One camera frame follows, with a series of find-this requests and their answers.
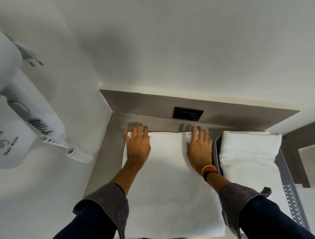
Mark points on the folded white towel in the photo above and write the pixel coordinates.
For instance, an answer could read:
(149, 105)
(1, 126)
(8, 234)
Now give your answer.
(251, 157)

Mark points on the person's left hand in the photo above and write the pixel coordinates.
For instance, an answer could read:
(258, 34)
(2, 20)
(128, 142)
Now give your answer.
(137, 149)

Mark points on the white hair dryer wall holder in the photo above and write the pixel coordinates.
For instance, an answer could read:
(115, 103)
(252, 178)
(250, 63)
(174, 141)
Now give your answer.
(12, 150)

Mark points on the black wall socket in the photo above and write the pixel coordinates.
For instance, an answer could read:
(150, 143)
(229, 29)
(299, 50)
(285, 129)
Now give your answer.
(187, 114)

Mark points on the person's left middle finger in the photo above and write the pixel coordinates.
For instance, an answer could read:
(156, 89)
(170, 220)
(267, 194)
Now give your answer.
(140, 130)

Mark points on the person's right little finger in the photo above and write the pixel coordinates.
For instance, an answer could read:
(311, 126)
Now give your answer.
(210, 144)

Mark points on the person's right forearm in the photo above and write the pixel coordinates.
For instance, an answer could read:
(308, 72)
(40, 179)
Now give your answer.
(248, 209)

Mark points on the white wall hair dryer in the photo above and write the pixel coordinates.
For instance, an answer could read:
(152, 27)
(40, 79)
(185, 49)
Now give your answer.
(32, 108)

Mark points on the person's left forearm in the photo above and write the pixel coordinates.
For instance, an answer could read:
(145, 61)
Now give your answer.
(105, 204)

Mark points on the large white towel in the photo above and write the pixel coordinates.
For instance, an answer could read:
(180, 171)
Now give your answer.
(169, 192)

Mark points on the person's right thumb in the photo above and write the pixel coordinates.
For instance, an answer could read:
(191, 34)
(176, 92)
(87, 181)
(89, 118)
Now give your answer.
(189, 150)

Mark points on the grey perforated plastic basket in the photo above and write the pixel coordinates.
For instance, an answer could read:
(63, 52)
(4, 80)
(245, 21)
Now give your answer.
(290, 194)

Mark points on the person's right hand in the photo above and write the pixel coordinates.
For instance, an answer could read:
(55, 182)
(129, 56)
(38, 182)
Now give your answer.
(199, 152)

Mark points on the person's right middle finger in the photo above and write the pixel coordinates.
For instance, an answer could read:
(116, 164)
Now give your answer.
(200, 135)

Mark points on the person's left little finger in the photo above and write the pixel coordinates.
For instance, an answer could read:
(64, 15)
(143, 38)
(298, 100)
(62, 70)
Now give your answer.
(125, 136)

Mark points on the black and red wristband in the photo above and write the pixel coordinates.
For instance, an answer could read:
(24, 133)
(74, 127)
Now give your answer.
(210, 173)

